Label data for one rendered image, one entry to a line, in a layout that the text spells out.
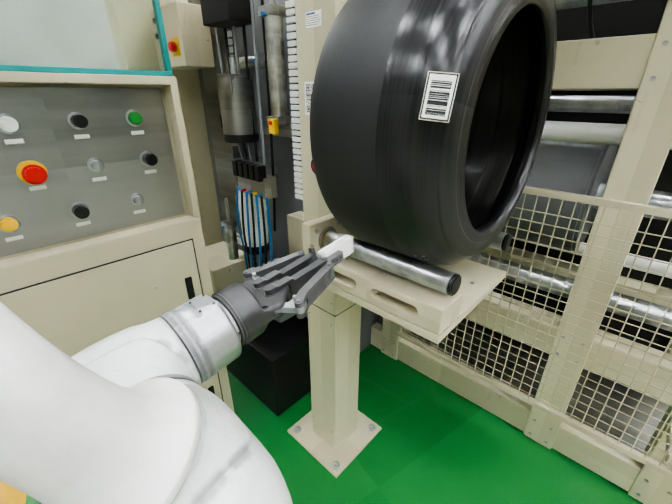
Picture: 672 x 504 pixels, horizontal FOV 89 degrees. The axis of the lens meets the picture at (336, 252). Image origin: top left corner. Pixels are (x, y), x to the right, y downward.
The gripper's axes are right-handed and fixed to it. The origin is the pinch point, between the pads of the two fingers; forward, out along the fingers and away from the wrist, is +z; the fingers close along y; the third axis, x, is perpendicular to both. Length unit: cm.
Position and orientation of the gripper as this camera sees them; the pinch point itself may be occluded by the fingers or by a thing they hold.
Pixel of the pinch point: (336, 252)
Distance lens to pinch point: 54.5
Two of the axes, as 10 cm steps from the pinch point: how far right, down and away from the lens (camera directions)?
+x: 1.0, 8.6, 5.1
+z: 6.8, -4.3, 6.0
